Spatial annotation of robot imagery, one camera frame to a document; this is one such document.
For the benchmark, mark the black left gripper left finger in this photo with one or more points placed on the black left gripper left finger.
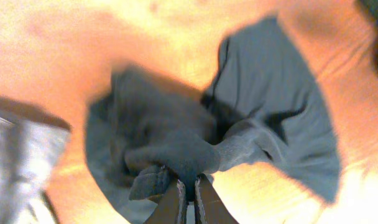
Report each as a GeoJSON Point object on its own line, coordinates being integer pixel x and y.
{"type": "Point", "coordinates": [172, 207]}

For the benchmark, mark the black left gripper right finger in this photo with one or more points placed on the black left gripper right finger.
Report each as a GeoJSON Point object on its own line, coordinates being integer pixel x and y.
{"type": "Point", "coordinates": [209, 208]}

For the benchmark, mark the black t-shirt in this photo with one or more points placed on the black t-shirt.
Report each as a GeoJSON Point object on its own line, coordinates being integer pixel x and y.
{"type": "Point", "coordinates": [263, 105]}

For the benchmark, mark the grey folded trousers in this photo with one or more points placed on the grey folded trousers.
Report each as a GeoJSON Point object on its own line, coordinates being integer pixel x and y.
{"type": "Point", "coordinates": [31, 143]}

